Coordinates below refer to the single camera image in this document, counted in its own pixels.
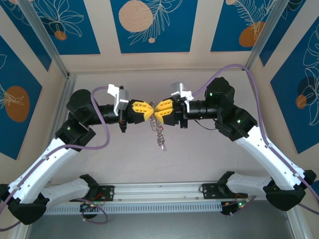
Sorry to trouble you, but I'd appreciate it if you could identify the aluminium mounting rail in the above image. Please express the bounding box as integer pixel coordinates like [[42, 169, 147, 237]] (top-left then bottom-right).
[[21, 180, 294, 206]]

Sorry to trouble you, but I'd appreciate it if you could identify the black left controller board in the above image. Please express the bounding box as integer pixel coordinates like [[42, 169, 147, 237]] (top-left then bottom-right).
[[79, 202, 104, 220]]

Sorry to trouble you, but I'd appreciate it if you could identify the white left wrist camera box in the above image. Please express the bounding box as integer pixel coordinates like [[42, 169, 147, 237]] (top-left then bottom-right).
[[107, 84, 130, 120]]

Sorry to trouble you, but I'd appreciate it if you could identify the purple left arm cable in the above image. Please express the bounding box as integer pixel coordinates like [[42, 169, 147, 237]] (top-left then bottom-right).
[[0, 86, 111, 230]]

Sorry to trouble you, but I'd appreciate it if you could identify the black right controller board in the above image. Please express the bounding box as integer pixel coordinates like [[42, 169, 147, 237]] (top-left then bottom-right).
[[221, 201, 250, 217]]

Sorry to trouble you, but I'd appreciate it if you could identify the aluminium side rail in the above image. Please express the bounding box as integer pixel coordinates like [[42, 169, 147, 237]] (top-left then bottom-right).
[[47, 73, 78, 145]]

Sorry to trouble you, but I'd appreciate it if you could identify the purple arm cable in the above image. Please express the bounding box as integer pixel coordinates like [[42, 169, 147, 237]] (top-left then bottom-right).
[[192, 64, 319, 217], [0, 86, 111, 230]]

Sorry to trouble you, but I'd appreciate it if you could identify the black controller board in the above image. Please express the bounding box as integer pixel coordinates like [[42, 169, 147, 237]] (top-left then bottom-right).
[[221, 201, 250, 217], [79, 202, 104, 220]]

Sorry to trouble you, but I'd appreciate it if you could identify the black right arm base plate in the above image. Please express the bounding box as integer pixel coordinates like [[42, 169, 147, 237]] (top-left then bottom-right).
[[199, 183, 249, 200]]

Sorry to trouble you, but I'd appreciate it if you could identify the metal keyring disc with rings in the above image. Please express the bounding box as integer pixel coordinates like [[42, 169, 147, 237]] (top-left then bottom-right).
[[148, 101, 168, 152]]

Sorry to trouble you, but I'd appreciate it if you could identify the aluminium corner post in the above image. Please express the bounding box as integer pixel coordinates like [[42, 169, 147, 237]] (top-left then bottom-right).
[[243, 0, 291, 72], [18, 0, 70, 79]]

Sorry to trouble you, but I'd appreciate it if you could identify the grey slotted cable duct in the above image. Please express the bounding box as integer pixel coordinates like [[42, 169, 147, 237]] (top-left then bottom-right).
[[46, 202, 223, 215]]

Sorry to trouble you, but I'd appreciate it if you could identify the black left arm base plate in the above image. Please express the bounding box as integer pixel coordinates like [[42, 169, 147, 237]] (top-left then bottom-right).
[[69, 185, 115, 202]]

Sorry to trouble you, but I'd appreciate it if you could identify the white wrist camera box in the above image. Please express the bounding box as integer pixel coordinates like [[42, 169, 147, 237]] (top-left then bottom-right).
[[170, 81, 194, 103], [107, 84, 130, 120]]

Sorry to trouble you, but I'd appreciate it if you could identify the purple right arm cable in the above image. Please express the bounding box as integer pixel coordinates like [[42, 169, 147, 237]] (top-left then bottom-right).
[[192, 64, 319, 217]]

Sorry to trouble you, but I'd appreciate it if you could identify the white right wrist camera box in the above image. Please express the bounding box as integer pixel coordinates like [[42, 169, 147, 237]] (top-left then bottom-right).
[[170, 81, 194, 103]]

